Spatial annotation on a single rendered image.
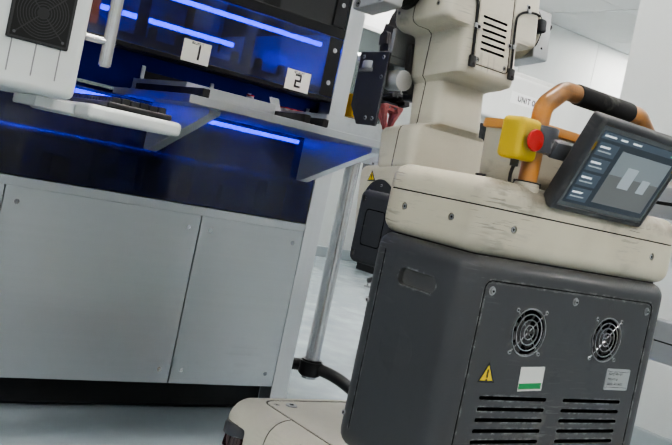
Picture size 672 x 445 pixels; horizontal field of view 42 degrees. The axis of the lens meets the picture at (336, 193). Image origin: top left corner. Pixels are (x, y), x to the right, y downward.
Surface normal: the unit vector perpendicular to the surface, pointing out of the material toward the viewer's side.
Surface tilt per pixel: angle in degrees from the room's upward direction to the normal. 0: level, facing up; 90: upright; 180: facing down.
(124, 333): 90
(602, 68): 90
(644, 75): 90
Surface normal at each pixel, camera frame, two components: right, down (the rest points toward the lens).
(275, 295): 0.57, 0.13
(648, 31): -0.80, -0.16
